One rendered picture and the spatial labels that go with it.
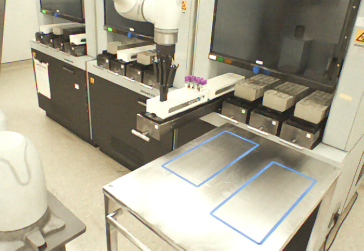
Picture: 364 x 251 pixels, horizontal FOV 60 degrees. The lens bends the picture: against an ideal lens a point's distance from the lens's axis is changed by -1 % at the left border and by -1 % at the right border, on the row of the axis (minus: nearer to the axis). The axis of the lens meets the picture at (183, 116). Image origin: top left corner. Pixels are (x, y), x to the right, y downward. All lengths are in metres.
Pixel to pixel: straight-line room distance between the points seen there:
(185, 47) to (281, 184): 0.99
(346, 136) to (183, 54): 0.89
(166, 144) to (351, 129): 1.00
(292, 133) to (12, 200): 1.04
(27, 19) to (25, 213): 4.05
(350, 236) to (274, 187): 1.31
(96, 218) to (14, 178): 1.23
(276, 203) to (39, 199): 0.61
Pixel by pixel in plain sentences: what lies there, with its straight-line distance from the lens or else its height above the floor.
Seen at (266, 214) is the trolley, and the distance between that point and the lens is 0.87.
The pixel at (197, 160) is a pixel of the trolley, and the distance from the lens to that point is 1.02.
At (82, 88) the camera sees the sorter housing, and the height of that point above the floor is 0.52.
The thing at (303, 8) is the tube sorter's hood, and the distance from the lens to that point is 1.37.
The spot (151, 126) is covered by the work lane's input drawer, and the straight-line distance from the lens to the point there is 1.28.
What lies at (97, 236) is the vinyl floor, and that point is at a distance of 1.93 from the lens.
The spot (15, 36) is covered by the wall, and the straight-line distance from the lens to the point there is 4.76.
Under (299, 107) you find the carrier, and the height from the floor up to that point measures 0.87.
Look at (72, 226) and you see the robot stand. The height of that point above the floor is 0.70.
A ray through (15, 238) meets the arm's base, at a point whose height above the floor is 0.73.
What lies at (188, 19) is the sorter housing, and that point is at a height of 1.13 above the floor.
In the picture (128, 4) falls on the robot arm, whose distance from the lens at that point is 1.24.
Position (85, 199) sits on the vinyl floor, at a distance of 2.17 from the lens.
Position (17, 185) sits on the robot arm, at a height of 0.89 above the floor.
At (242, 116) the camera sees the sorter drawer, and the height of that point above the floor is 0.77.
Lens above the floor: 1.37
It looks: 25 degrees down
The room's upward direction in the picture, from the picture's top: 4 degrees clockwise
